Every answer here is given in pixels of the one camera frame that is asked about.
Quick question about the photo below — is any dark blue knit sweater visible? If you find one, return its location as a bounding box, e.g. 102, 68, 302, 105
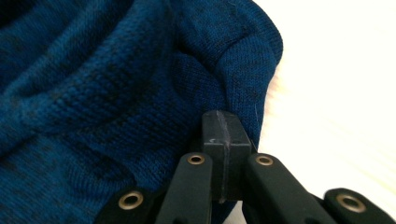
0, 0, 285, 224

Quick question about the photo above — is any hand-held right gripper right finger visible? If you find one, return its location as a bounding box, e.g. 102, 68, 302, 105
222, 110, 252, 203

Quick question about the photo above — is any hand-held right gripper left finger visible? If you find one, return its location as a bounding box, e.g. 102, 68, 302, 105
202, 109, 229, 203

